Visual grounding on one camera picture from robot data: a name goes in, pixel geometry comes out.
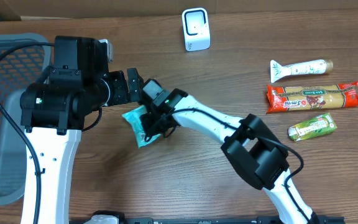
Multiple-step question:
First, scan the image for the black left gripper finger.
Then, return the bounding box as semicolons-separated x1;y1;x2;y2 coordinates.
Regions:
127;68;137;102
132;68;144;101

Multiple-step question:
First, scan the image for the teal snack packet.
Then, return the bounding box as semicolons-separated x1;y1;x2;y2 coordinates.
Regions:
122;105;161;148

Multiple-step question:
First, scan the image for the red orange pasta packet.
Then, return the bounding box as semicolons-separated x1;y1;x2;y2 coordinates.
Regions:
267;81;358;113

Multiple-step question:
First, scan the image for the white tube gold cap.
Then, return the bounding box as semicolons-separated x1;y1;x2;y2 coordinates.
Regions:
270;59;334;83

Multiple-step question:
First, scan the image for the green tea packet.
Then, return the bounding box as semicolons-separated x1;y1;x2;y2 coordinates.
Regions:
288;113;337;141

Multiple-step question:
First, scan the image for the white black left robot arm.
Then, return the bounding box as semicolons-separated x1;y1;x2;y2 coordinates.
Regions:
20;36;143;223

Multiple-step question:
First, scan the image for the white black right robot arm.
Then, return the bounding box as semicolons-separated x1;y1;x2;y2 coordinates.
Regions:
140;79;319;223

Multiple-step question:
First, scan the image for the white barcode scanner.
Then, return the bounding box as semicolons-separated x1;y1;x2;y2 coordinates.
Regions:
181;7;211;52

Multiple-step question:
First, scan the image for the grey plastic mesh basket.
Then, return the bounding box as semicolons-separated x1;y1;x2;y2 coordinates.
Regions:
0;33;51;205

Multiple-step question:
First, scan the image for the brown cardboard backboard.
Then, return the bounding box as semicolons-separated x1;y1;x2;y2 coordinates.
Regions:
0;0;358;21

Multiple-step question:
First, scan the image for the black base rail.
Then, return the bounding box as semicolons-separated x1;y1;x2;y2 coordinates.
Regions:
70;210;346;224

